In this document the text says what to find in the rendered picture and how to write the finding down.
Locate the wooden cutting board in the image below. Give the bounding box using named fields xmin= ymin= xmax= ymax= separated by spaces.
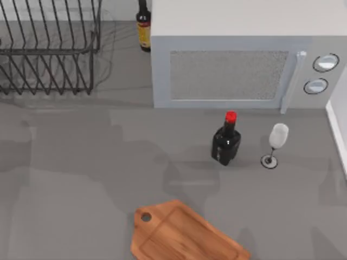
xmin=130 ymin=199 xmax=252 ymax=260

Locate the large microwave knob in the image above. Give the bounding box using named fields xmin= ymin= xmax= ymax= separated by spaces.
xmin=312 ymin=53 xmax=340 ymax=73

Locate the black bottle with red cap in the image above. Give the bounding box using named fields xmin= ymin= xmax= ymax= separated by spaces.
xmin=211 ymin=110 xmax=242 ymax=167

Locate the white sink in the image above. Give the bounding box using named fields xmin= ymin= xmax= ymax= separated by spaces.
xmin=325 ymin=99 xmax=347 ymax=181

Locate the dark wire dish rack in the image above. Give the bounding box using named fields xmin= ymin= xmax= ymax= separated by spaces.
xmin=0 ymin=0 xmax=103 ymax=96

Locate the microwave door handle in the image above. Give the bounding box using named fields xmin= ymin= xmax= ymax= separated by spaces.
xmin=280 ymin=50 xmax=307 ymax=114

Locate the clear wine glass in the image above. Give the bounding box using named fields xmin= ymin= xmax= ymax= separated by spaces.
xmin=260 ymin=123 xmax=290 ymax=170

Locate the pale microwave oven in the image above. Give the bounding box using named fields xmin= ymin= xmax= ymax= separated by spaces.
xmin=150 ymin=0 xmax=347 ymax=110

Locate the brown bottle with yellow label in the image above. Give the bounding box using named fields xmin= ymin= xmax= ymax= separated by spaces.
xmin=136 ymin=0 xmax=152 ymax=53

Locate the small microwave knob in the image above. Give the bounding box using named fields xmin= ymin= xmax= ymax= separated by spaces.
xmin=303 ymin=77 xmax=329 ymax=95

